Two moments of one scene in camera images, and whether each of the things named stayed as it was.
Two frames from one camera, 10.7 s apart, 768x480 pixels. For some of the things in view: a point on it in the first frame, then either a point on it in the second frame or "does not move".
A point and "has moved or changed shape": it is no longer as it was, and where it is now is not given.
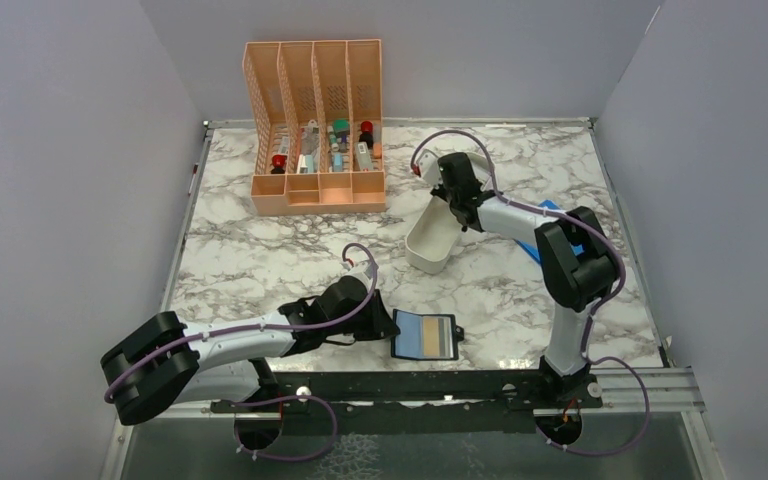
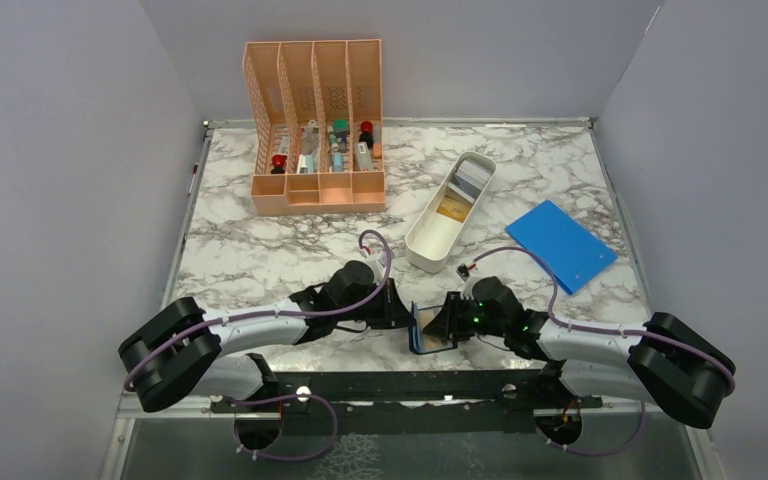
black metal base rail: [414, 402] does not move
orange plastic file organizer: [318, 112] does not move
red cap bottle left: [279, 164] does not move
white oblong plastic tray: [433, 238] does not move
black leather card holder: [426, 336] has moved or changed shape
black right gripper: [440, 191] → [448, 322]
